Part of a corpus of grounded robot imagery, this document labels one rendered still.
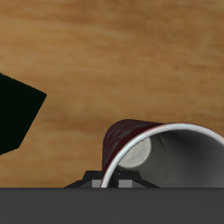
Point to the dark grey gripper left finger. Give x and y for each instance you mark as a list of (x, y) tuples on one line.
[(91, 178)]

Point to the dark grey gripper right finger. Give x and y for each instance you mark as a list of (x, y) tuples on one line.
[(131, 178)]

